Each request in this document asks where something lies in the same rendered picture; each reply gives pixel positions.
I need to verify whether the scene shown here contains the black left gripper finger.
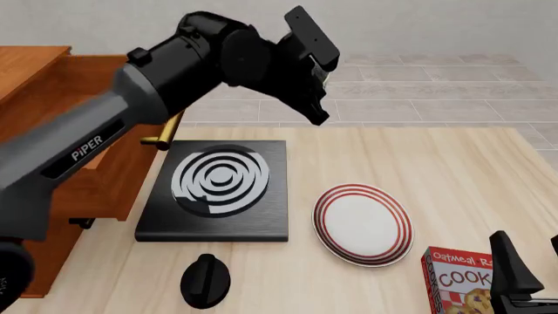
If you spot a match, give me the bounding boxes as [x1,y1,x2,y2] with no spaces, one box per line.
[299,97,331,126]

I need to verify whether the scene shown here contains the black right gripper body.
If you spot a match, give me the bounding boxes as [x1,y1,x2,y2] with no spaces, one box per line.
[491,290,558,314]

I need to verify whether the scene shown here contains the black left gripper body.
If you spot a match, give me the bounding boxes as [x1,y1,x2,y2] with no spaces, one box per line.
[270,31,331,111]

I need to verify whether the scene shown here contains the flat black plate on stalk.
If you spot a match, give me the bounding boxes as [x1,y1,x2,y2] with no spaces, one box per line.
[283,4,341,72]

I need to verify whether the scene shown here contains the white plate with red rings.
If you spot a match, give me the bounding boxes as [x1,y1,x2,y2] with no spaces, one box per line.
[310,183,415,269]

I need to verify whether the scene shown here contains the flat black stove plate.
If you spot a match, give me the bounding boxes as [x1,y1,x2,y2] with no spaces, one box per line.
[134,139,291,243]

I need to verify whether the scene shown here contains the wooden cabinet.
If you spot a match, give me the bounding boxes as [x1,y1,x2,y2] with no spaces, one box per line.
[0,44,85,299]

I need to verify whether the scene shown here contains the red printed cookie box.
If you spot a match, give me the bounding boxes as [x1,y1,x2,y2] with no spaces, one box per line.
[419,245,497,314]

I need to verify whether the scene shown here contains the round black stove knob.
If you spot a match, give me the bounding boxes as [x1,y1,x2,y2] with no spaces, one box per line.
[180,253,233,311]

